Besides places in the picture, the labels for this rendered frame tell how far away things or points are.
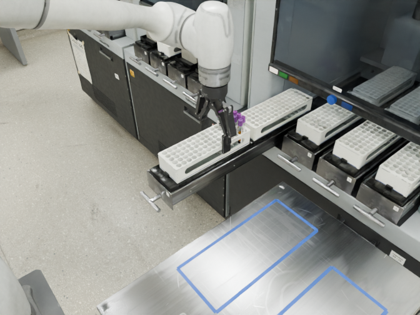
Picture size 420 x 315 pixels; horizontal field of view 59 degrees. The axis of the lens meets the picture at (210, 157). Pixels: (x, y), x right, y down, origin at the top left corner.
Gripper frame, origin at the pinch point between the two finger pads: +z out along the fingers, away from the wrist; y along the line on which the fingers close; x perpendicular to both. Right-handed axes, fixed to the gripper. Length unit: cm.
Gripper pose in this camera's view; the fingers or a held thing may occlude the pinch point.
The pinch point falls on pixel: (215, 138)
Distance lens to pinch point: 119.2
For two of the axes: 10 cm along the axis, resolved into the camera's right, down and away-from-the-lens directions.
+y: 6.3, 4.9, -6.0
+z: 0.2, 7.6, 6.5
